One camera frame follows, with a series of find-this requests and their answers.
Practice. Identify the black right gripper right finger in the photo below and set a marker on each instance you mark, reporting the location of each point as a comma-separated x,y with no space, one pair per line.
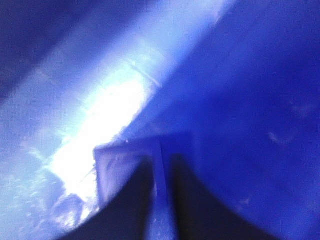
200,215

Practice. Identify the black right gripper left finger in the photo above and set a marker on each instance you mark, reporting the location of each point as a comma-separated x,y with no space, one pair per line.
126,216

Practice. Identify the small blue block part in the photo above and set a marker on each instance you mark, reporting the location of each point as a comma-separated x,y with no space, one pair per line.
115,164

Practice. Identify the large blue plastic tote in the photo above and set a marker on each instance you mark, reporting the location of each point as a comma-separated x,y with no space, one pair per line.
242,76

